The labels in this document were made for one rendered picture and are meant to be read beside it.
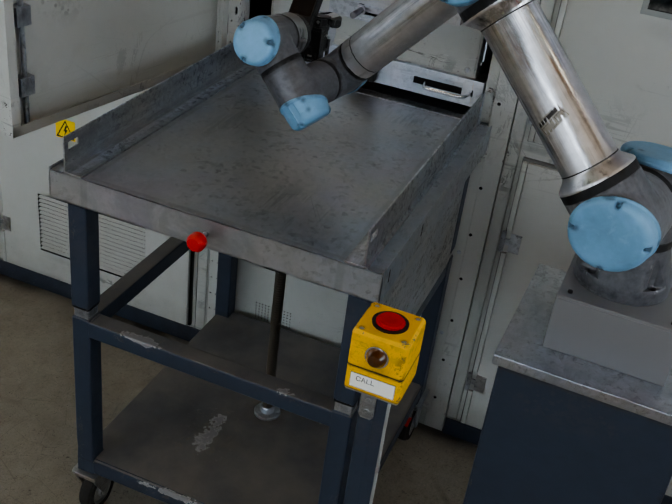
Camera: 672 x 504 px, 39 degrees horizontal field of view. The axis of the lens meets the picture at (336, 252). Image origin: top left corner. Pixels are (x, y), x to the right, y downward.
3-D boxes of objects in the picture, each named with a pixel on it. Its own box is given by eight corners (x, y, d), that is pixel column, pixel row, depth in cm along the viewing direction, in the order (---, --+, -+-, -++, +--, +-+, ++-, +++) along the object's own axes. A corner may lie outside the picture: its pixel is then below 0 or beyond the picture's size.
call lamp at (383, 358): (383, 377, 122) (387, 356, 121) (359, 368, 123) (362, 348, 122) (387, 371, 123) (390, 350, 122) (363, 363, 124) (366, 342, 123)
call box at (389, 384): (397, 408, 126) (409, 347, 120) (342, 388, 128) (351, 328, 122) (416, 375, 132) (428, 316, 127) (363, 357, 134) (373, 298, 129)
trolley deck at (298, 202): (379, 304, 148) (384, 272, 145) (49, 197, 165) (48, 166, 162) (486, 151, 203) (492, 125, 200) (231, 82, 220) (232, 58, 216)
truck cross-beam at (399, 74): (479, 109, 203) (484, 83, 200) (255, 51, 217) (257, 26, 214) (485, 102, 207) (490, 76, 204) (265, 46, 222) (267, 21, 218)
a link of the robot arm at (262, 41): (246, 80, 151) (220, 33, 150) (274, 72, 161) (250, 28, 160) (284, 55, 147) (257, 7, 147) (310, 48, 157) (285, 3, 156)
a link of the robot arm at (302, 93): (352, 101, 158) (320, 43, 157) (316, 119, 150) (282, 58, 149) (321, 120, 163) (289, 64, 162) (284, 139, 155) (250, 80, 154)
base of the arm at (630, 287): (672, 271, 155) (690, 219, 150) (664, 316, 143) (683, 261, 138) (581, 246, 159) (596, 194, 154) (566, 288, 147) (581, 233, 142)
